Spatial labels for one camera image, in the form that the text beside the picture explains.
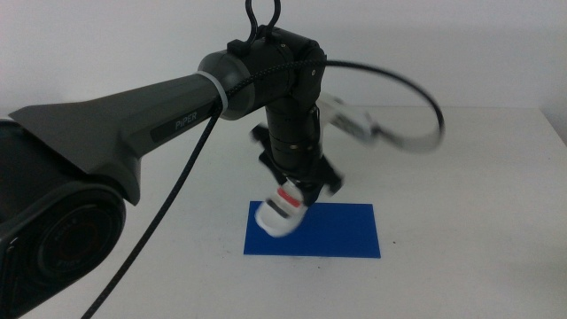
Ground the black looped cable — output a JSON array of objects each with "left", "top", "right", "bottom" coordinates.
[{"left": 245, "top": 0, "right": 283, "bottom": 42}]

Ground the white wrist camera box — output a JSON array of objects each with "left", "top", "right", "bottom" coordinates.
[{"left": 316, "top": 91, "right": 383, "bottom": 144}]

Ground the black braided cable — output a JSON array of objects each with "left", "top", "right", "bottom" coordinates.
[{"left": 81, "top": 59, "right": 447, "bottom": 319}]

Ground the blue rectangular mat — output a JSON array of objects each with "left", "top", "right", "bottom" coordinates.
[{"left": 243, "top": 200, "right": 382, "bottom": 260}]

